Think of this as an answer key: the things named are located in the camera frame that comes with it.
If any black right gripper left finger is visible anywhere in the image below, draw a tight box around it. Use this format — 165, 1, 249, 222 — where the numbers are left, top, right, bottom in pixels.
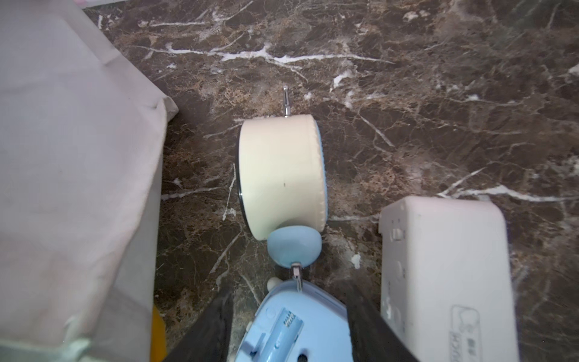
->
164, 286, 234, 362

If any white square alarm clock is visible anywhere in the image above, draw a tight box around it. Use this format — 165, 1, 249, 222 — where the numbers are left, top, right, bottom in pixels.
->
378, 196, 520, 361

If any light blue alarm clock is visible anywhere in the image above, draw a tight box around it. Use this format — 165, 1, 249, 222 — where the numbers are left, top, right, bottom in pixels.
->
235, 280, 353, 362

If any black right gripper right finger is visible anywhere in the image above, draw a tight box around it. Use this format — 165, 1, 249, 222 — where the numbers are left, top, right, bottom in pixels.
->
341, 281, 418, 362

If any white canvas tote bag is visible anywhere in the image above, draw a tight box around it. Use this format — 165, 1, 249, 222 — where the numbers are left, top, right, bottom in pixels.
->
1, 1, 178, 361

